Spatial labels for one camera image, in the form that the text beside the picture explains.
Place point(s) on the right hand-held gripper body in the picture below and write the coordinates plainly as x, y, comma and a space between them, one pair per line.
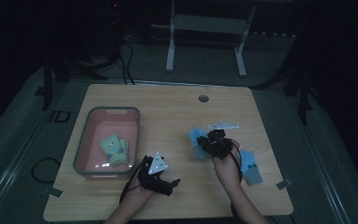
219, 144

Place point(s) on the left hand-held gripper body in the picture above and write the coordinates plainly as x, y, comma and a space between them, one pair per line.
155, 182

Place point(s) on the green mitten with face print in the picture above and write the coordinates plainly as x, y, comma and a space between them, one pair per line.
110, 145

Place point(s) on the pink plastic basin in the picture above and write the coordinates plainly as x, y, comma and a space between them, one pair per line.
108, 130

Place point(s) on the person's left hand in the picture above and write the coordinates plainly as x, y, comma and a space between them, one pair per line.
140, 193

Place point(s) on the person's right hand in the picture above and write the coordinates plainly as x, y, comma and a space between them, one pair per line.
227, 169

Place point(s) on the grey tape piece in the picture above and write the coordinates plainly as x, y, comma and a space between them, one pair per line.
283, 184
56, 192

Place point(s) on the dark metal stand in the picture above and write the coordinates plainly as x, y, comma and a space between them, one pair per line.
303, 93

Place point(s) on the white metal stand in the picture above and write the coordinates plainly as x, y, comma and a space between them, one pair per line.
209, 24

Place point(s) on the black tripod stand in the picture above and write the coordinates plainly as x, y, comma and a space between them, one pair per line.
74, 65

